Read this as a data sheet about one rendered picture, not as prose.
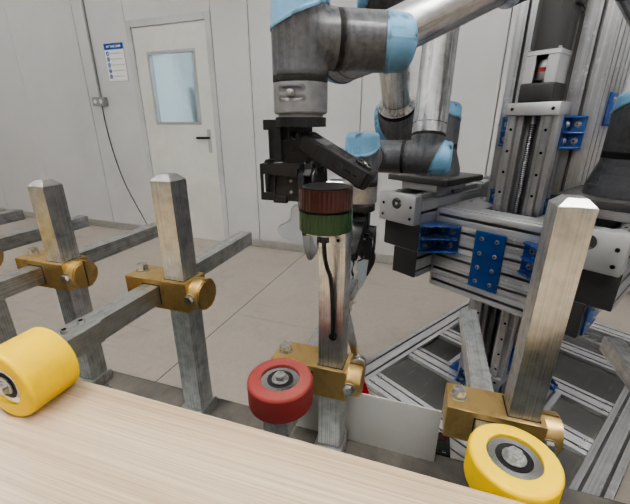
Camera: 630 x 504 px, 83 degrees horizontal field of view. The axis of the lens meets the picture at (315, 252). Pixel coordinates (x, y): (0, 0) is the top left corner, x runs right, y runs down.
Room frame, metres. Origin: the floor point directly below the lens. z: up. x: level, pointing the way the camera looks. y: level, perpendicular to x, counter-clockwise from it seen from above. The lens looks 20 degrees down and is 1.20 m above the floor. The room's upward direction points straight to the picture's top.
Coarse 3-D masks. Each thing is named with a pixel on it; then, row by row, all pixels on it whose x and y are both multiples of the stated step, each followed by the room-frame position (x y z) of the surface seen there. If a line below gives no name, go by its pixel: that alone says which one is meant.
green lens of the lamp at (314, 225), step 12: (300, 216) 0.38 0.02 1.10; (312, 216) 0.36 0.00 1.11; (324, 216) 0.36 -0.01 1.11; (336, 216) 0.36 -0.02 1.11; (348, 216) 0.37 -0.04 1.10; (300, 228) 0.38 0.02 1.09; (312, 228) 0.36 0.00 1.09; (324, 228) 0.36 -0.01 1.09; (336, 228) 0.36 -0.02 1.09; (348, 228) 0.37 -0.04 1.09
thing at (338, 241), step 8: (304, 184) 0.40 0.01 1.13; (312, 184) 0.40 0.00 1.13; (320, 184) 0.40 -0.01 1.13; (328, 184) 0.40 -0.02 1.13; (336, 184) 0.40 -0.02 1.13; (344, 184) 0.40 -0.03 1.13; (320, 240) 0.38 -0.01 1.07; (328, 240) 0.38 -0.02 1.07; (336, 240) 0.41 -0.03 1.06; (344, 240) 0.41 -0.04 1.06; (344, 248) 0.41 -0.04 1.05; (328, 264) 0.39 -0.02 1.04; (328, 272) 0.40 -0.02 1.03; (336, 336) 0.41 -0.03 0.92
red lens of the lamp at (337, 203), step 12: (300, 192) 0.38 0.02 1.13; (312, 192) 0.36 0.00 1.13; (324, 192) 0.36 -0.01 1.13; (336, 192) 0.36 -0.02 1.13; (348, 192) 0.37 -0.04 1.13; (300, 204) 0.38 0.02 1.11; (312, 204) 0.36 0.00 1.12; (324, 204) 0.36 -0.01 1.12; (336, 204) 0.36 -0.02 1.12; (348, 204) 0.37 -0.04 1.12
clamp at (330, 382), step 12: (300, 348) 0.46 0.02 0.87; (312, 348) 0.46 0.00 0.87; (300, 360) 0.43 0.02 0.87; (312, 360) 0.43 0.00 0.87; (348, 360) 0.43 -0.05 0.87; (312, 372) 0.42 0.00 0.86; (324, 372) 0.41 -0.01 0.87; (336, 372) 0.41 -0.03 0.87; (348, 372) 0.41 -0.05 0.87; (360, 372) 0.41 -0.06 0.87; (324, 384) 0.41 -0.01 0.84; (336, 384) 0.41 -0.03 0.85; (348, 384) 0.40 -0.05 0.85; (360, 384) 0.40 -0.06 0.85; (324, 396) 0.41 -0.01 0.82; (336, 396) 0.41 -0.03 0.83
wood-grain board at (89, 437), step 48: (96, 384) 0.35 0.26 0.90; (0, 432) 0.28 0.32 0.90; (48, 432) 0.28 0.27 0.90; (96, 432) 0.28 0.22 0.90; (144, 432) 0.28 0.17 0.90; (192, 432) 0.28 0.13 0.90; (240, 432) 0.28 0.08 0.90; (0, 480) 0.22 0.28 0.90; (48, 480) 0.22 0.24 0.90; (96, 480) 0.22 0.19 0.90; (144, 480) 0.22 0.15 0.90; (192, 480) 0.22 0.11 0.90; (240, 480) 0.22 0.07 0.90; (288, 480) 0.22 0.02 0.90; (336, 480) 0.22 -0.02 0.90; (384, 480) 0.22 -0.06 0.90; (432, 480) 0.22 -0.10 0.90
